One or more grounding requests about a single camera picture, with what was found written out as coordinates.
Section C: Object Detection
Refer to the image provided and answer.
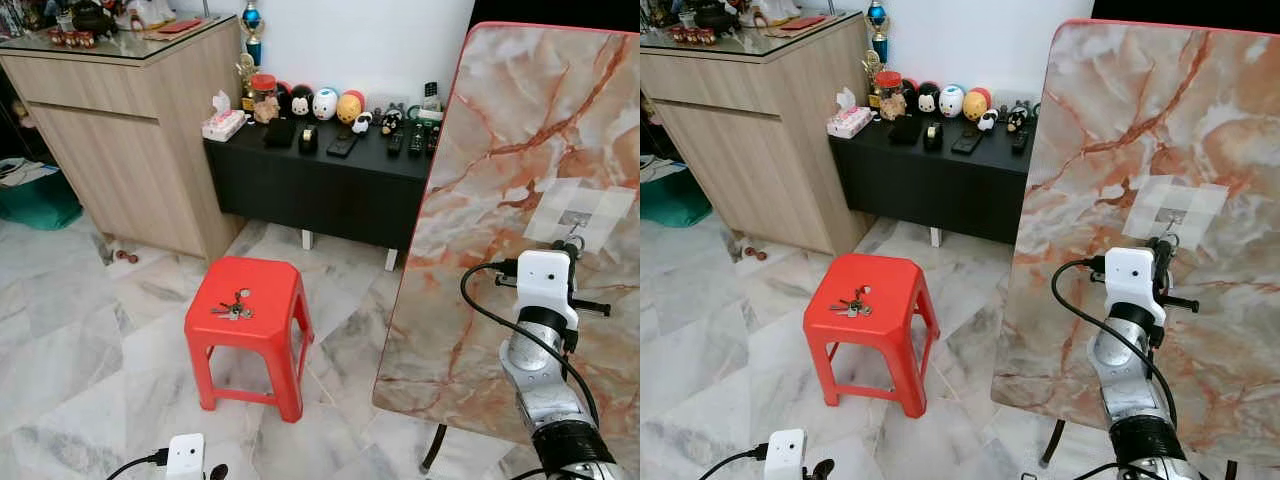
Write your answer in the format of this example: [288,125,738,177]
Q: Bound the bunch of metal keys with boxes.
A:
[209,289,255,322]
[827,286,874,319]

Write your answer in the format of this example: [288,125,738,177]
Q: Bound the clear square adhesive pad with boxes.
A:
[1121,174,1232,250]
[522,177,637,254]

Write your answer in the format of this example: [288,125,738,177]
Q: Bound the green storage basket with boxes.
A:
[640,155,714,230]
[0,160,85,232]

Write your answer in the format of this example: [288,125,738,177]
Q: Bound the orange marble folding table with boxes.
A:
[372,21,641,473]
[990,18,1280,473]

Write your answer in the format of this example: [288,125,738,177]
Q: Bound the black metal table leg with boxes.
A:
[419,423,450,474]
[1037,420,1067,469]

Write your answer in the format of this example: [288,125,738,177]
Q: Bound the white phone stand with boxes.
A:
[417,80,447,122]

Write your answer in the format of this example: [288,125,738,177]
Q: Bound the red plastic stool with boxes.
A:
[802,252,942,420]
[184,256,315,424]

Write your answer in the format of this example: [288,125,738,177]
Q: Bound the light wooden cabinet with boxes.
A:
[640,11,872,257]
[0,14,247,264]

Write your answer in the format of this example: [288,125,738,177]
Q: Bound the black low console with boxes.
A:
[203,112,442,272]
[828,110,1042,249]

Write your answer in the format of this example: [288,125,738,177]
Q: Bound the black television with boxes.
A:
[469,0,641,32]
[1090,0,1280,24]

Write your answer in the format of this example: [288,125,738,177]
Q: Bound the dark teapot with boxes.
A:
[69,0,120,37]
[694,0,742,34]

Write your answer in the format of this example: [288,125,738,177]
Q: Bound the pink tissue box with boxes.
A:
[825,87,874,140]
[201,90,249,142]

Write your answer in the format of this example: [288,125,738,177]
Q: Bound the red lidded glass jar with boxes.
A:
[249,73,282,127]
[875,70,907,124]

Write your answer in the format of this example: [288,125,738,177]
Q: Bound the white figurine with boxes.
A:
[749,0,802,29]
[124,0,177,30]

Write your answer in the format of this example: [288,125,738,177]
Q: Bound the blue globe trophy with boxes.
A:
[865,0,892,64]
[239,0,265,67]

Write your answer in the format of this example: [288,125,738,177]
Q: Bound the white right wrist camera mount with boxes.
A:
[515,249,581,330]
[1103,246,1169,327]

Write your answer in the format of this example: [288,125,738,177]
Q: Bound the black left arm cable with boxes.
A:
[104,449,170,480]
[696,446,770,480]

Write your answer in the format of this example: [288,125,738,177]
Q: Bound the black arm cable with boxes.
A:
[696,446,770,480]
[104,449,170,480]
[459,259,602,429]
[1049,256,1182,433]

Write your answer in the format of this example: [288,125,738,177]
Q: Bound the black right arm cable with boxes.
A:
[459,259,602,429]
[1049,256,1182,433]

